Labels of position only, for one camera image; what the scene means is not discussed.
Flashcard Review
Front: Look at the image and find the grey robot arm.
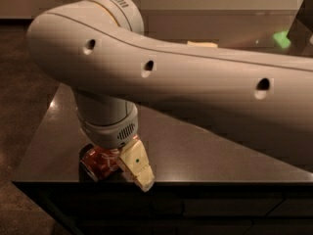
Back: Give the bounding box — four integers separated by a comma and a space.
27, 0, 313, 191

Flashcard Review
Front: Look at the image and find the yellow sponge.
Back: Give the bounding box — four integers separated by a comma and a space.
187, 41, 218, 48

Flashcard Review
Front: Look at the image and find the red coke can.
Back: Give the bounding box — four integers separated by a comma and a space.
79, 137, 141, 182

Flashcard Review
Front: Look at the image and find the black drawer handle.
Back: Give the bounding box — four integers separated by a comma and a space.
151, 201, 183, 215

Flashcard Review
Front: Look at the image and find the dark cabinet with drawers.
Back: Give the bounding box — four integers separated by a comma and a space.
14, 180, 313, 235

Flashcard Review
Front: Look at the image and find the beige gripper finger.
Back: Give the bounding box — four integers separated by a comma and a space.
117, 138, 155, 192

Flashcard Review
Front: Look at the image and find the dark box at right edge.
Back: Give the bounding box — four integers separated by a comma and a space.
288, 0, 313, 58

